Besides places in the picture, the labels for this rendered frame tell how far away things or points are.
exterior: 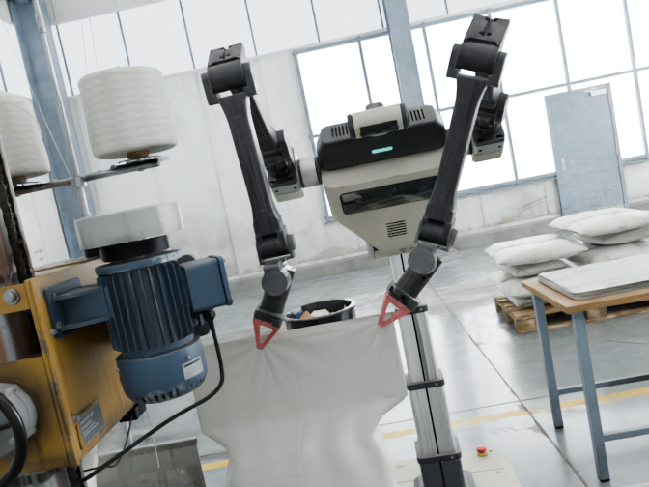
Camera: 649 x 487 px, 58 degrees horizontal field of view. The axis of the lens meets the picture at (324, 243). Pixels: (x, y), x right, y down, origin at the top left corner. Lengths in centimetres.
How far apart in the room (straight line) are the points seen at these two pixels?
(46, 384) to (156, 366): 17
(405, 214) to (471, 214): 776
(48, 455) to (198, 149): 872
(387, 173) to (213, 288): 80
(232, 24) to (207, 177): 240
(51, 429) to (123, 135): 52
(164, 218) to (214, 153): 858
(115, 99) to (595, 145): 921
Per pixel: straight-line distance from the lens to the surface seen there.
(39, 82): 1040
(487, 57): 125
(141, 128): 117
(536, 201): 980
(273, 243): 132
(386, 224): 183
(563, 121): 988
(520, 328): 477
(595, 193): 1003
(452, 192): 130
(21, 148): 129
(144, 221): 101
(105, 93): 119
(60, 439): 109
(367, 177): 171
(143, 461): 195
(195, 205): 967
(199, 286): 106
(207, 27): 992
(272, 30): 973
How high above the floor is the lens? 139
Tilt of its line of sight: 5 degrees down
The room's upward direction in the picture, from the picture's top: 11 degrees counter-clockwise
